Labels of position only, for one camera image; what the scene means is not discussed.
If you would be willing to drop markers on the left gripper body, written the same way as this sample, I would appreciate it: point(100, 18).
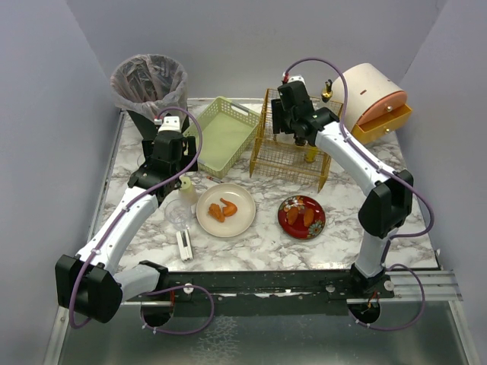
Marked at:
point(191, 153)

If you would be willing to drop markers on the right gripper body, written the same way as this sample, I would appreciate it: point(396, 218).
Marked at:
point(276, 122)

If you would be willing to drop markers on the gold-spout oil bottle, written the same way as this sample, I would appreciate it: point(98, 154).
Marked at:
point(327, 91)

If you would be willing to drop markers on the small yellow spice bottle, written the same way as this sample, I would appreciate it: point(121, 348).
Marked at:
point(310, 155)

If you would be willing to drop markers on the green-lid seasoning shaker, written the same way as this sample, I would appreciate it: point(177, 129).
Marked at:
point(187, 191)

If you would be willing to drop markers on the cream round plate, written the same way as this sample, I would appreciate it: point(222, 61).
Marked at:
point(234, 225)

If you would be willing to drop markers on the red floral plate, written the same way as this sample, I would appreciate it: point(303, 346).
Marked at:
point(298, 230)

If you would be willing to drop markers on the gold-cap pepper grinder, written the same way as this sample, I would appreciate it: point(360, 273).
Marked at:
point(300, 142)

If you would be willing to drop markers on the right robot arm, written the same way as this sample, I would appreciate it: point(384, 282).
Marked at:
point(388, 200)

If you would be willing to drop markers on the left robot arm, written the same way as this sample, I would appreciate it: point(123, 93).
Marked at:
point(85, 282)

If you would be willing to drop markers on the clear plastic cup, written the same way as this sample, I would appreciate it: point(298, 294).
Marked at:
point(140, 162)
point(179, 214)

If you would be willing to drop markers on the black ribbed trash bin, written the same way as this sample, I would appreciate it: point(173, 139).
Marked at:
point(147, 129)

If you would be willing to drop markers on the red pen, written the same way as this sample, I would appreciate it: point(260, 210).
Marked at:
point(214, 179)

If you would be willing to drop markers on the pale green plastic basket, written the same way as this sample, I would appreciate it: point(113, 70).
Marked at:
point(227, 130)

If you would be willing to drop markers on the orange fried nugget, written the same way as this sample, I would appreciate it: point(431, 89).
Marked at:
point(216, 212)

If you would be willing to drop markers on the white round drawer box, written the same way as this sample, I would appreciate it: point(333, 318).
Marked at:
point(376, 106)

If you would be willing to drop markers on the orange chicken wing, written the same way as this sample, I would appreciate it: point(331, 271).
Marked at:
point(229, 208)

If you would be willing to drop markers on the white folded peeler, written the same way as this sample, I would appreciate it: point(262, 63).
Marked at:
point(184, 245)

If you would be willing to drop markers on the left orange croquette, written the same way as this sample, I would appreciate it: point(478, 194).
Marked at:
point(292, 215)

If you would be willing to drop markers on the orange croquette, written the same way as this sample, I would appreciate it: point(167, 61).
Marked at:
point(308, 217)
point(292, 215)

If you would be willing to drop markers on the right orange croquette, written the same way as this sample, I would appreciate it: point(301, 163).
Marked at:
point(308, 217)

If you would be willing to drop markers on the gold wire rack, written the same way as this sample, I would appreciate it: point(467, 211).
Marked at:
point(276, 155)

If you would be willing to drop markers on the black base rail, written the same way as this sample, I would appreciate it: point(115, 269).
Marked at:
point(282, 293)

